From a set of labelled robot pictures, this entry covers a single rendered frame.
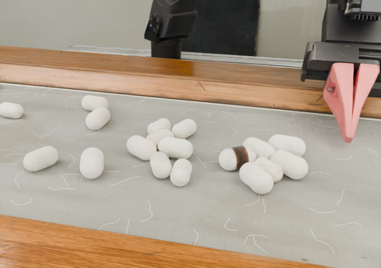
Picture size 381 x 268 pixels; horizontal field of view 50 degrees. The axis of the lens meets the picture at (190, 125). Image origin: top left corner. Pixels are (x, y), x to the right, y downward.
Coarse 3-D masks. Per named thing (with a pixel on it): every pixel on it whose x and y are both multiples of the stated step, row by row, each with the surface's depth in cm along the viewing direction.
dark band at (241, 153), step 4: (232, 148) 39; (236, 148) 39; (240, 148) 39; (244, 148) 39; (236, 152) 39; (240, 152) 39; (244, 152) 39; (236, 156) 39; (240, 156) 39; (244, 156) 39; (236, 160) 39; (240, 160) 39; (244, 160) 39; (248, 160) 39; (236, 164) 39; (240, 164) 39; (236, 168) 39
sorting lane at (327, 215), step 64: (0, 128) 47; (64, 128) 47; (128, 128) 48; (256, 128) 49; (320, 128) 49; (0, 192) 36; (64, 192) 36; (128, 192) 36; (192, 192) 36; (320, 192) 37; (320, 256) 29
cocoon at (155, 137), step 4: (156, 132) 43; (160, 132) 43; (164, 132) 43; (168, 132) 43; (148, 136) 42; (152, 136) 42; (156, 136) 42; (160, 136) 42; (164, 136) 43; (168, 136) 43; (172, 136) 43; (152, 140) 42; (156, 140) 42; (156, 144) 42; (156, 148) 42
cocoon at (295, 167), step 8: (280, 152) 39; (288, 152) 39; (272, 160) 39; (280, 160) 38; (288, 160) 38; (296, 160) 38; (304, 160) 38; (288, 168) 38; (296, 168) 37; (304, 168) 37; (296, 176) 38
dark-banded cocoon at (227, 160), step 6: (228, 150) 39; (252, 150) 40; (222, 156) 39; (228, 156) 39; (234, 156) 39; (252, 156) 39; (222, 162) 39; (228, 162) 38; (234, 162) 39; (228, 168) 39; (234, 168) 39
